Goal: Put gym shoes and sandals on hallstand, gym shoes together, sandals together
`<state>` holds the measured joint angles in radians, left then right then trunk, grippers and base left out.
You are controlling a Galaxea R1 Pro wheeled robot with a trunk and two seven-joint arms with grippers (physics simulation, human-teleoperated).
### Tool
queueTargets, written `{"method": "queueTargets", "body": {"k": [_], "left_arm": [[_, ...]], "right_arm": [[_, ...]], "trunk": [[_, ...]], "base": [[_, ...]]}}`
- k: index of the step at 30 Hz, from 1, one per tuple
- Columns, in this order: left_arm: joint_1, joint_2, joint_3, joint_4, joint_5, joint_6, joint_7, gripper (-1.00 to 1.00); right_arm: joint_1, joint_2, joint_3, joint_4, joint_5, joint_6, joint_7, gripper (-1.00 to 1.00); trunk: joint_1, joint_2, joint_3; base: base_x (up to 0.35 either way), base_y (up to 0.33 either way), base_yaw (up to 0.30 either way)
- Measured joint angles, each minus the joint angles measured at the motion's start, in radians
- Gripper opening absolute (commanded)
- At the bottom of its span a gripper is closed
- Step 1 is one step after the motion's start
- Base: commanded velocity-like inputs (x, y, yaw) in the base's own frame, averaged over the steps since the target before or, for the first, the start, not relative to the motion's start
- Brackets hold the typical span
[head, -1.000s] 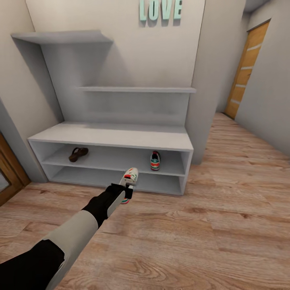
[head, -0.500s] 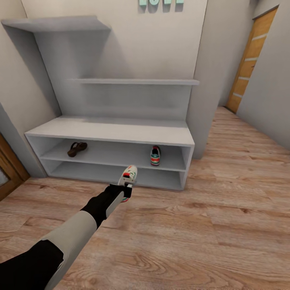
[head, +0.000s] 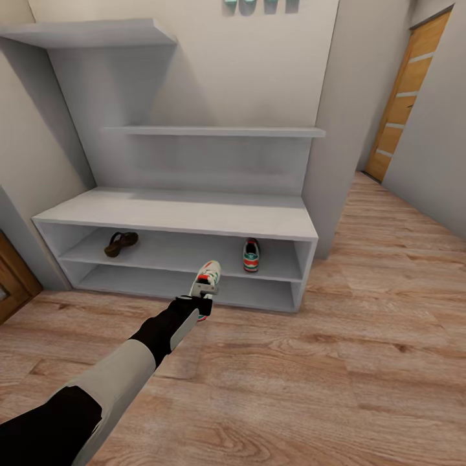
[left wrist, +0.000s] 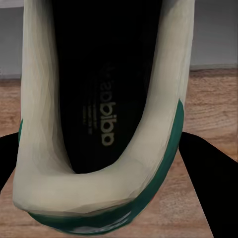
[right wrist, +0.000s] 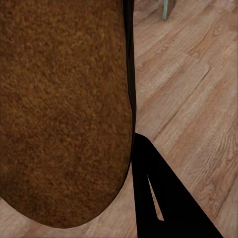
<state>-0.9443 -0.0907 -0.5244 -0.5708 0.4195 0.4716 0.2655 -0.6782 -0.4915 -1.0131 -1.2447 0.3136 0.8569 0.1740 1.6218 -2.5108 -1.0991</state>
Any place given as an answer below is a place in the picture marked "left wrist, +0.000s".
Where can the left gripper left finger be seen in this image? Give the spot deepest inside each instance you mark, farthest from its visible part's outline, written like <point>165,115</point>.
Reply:
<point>8,156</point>

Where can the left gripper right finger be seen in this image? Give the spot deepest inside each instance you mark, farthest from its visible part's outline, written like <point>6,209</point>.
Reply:
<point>215,178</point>

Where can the gym shoe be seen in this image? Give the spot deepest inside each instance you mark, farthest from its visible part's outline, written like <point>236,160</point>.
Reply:
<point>103,90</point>

